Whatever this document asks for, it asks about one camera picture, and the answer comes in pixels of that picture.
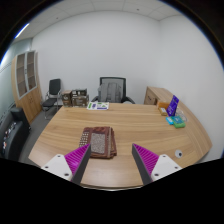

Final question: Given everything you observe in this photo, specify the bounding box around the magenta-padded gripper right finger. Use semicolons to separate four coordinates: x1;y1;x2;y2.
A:
131;143;183;186

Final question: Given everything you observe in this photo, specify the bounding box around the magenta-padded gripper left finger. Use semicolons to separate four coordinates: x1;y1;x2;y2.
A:
40;143;92;186

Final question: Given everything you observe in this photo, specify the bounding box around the brown patterned towel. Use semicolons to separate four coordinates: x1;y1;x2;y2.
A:
78;126;118;159

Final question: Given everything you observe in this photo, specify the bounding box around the green small box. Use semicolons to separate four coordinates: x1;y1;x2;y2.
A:
172;119;187;129

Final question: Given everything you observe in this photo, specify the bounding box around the blue small box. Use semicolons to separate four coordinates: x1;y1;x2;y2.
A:
165;115;176;126

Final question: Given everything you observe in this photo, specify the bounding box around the clear plastic container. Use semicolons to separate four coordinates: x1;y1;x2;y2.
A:
174;108;188;123

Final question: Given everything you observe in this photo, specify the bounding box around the black leather sofa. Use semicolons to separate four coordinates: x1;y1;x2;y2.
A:
0;105;31;161

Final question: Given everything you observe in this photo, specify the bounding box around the orange box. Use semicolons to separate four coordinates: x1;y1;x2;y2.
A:
156;100;171;117

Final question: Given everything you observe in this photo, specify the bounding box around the brown cardboard box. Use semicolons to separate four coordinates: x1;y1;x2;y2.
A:
61;89;74;108

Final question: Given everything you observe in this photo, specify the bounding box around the large dark printed box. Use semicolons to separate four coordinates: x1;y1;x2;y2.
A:
71;95;90;108

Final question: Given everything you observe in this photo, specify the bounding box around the white printed leaflet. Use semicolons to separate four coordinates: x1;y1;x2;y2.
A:
86;101;110;111

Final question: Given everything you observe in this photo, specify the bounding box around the low wooden side cabinet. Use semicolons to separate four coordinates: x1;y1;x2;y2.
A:
143;86;174;107

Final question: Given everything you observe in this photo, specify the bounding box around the small dark printed box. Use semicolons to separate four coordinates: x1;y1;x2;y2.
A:
71;88;88;98

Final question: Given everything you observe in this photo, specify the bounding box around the black visitor chair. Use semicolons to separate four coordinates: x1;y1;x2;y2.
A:
41;78;63;119

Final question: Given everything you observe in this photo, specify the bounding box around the wooden cabinet with glass doors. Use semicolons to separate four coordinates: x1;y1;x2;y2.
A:
10;49;43;125

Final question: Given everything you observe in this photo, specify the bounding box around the black mesh office chair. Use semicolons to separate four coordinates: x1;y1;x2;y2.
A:
90;76;136;105

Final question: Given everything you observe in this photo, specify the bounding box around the grey jacket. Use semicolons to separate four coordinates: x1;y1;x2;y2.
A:
97;82;123;103

